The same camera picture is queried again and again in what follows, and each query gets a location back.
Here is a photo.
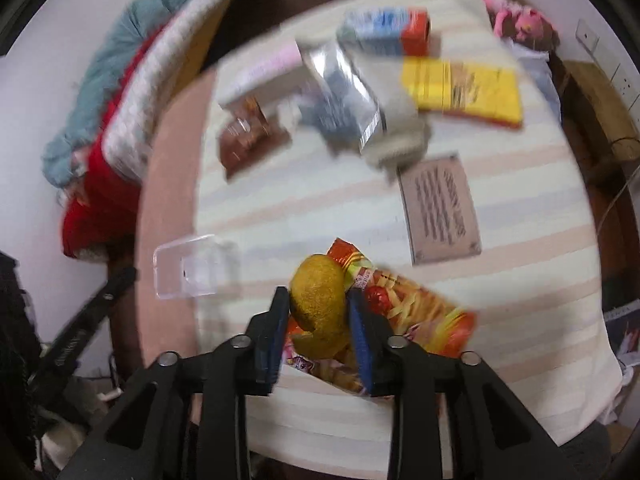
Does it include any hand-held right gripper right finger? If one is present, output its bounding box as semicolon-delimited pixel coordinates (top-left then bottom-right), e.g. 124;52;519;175
347;287;569;480

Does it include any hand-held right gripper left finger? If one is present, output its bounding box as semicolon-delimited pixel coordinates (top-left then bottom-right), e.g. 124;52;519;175
57;286;291;480

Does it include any red fries snack packet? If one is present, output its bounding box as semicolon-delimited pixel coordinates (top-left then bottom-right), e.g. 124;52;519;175
282;238;477;396

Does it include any white and pink box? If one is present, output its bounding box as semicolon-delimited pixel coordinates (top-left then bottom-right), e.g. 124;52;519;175
218;42;313;111

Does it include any yellow box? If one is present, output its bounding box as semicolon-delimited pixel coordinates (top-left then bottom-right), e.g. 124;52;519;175
401;57;524;131

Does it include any blue and red carton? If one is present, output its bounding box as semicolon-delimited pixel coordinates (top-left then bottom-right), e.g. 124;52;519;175
337;7;432;57

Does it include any clear plastic box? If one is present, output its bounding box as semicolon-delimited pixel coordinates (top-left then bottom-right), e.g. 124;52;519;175
152;234;239;301

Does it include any striped cream tablecloth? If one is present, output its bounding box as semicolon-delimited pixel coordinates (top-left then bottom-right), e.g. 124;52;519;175
192;0;623;466

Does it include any brown printed card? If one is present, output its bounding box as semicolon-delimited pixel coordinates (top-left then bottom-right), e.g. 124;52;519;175
397;154;483;267

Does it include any brown suede tablecloth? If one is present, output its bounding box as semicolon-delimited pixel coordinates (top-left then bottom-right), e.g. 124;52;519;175
135;72;218;376

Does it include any black printed bar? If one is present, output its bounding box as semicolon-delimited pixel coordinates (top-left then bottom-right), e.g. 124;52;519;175
40;267;137;378

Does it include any brown snack wrapper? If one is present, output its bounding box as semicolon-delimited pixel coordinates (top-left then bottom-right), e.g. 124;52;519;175
219;96;292;181

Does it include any grey cardboard box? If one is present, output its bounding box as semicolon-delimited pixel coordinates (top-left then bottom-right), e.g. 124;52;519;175
350;55;431;168

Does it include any red blanket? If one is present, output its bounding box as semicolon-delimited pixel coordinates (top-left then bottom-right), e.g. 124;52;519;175
61;25;166;261

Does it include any silver foil packet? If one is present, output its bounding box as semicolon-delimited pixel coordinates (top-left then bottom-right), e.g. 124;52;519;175
298;40;386;148

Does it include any printed paper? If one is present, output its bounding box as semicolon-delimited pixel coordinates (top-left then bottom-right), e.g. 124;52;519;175
602;300;640;361

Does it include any checkered bed sheet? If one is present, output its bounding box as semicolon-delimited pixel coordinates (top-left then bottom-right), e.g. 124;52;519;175
101;0;241;181

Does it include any light blue duvet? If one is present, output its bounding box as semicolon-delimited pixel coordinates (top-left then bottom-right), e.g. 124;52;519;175
41;0;221;188

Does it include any wooden cabinet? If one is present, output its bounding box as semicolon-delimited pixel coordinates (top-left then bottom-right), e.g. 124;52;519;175
550;60;640;171

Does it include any pink plush toy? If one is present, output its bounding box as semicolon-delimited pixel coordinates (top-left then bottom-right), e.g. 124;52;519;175
442;0;556;41

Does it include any white wall socket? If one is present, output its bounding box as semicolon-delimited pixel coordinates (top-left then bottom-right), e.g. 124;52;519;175
600;62;640;126
575;19;599;53

